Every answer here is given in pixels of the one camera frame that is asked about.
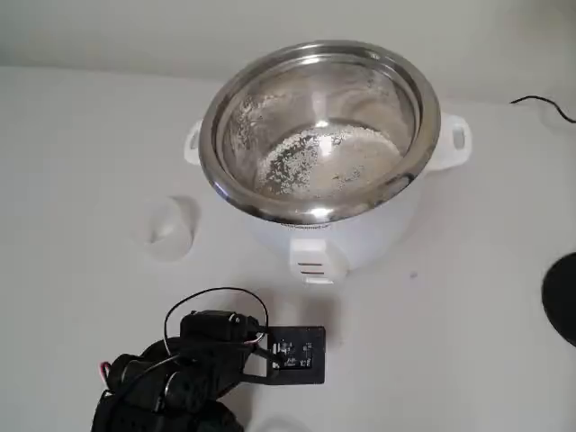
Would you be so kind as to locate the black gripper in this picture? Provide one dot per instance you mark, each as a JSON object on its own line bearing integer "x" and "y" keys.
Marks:
{"x": 201, "y": 331}

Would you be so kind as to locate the translucent plastic cup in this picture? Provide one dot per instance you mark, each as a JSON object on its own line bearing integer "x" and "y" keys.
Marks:
{"x": 168, "y": 234}

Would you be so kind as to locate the white rice grains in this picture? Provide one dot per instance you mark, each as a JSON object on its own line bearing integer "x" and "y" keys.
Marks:
{"x": 360, "y": 153}

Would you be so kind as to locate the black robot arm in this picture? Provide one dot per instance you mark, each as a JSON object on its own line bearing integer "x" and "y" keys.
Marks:
{"x": 135, "y": 405}

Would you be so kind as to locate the white rice cooker housing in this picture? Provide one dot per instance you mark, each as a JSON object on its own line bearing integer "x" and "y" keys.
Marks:
{"x": 382, "y": 238}

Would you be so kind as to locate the stainless steel inner pot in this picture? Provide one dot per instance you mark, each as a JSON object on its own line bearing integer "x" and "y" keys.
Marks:
{"x": 315, "y": 90}

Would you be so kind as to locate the black round disc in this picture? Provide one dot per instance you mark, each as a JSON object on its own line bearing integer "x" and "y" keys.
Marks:
{"x": 562, "y": 297}

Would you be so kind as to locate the black camera board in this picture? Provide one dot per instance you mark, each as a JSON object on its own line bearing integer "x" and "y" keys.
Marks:
{"x": 297, "y": 355}

